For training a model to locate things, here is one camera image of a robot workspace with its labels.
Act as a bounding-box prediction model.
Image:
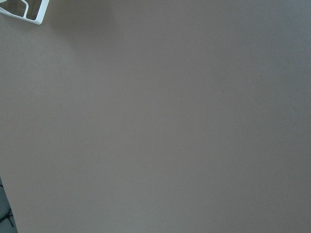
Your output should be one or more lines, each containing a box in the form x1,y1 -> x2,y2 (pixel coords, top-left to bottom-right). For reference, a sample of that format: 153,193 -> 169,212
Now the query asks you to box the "white wire dish rack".
0,0 -> 49,25

